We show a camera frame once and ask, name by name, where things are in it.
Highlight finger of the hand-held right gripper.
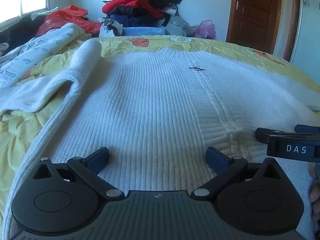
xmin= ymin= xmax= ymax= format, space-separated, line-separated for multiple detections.
xmin=255 ymin=127 xmax=296 ymax=145
xmin=294 ymin=124 xmax=320 ymax=134

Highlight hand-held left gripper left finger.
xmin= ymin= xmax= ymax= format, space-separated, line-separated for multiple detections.
xmin=32 ymin=147 xmax=125 ymax=201

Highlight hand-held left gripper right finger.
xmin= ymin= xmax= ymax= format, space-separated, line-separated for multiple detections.
xmin=190 ymin=147 xmax=283 ymax=201

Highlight white knit sweater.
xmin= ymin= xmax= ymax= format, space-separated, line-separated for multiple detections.
xmin=0 ymin=40 xmax=320 ymax=240

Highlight person's right hand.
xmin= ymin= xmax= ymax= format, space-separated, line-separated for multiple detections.
xmin=309 ymin=166 xmax=320 ymax=222

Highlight yellow carrot-print bedsheet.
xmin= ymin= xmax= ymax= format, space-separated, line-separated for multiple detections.
xmin=0 ymin=35 xmax=320 ymax=173

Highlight pink plastic bag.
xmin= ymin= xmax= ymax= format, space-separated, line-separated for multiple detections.
xmin=192 ymin=19 xmax=216 ymax=40

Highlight brown wooden door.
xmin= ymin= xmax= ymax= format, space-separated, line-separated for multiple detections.
xmin=226 ymin=0 xmax=283 ymax=55

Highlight white printed blanket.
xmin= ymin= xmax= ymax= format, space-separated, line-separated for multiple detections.
xmin=0 ymin=23 xmax=87 ymax=88

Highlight clear plastic bag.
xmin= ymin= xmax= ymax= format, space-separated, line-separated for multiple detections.
xmin=99 ymin=19 xmax=123 ymax=38

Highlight light blue knit garment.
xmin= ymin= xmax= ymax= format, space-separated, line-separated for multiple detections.
xmin=121 ymin=26 xmax=167 ymax=37

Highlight grey plastic bag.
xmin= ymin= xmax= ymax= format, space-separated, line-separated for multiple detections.
xmin=162 ymin=14 xmax=193 ymax=37

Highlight navy jacket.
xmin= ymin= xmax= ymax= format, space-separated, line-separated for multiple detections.
xmin=107 ymin=6 xmax=164 ymax=28

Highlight red plastic bag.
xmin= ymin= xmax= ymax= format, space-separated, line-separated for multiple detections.
xmin=35 ymin=5 xmax=103 ymax=38

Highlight dark cloth pile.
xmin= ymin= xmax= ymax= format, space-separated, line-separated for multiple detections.
xmin=0 ymin=14 xmax=48 ymax=46

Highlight red jacket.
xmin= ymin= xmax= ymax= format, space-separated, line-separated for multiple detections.
xmin=102 ymin=0 xmax=165 ymax=19

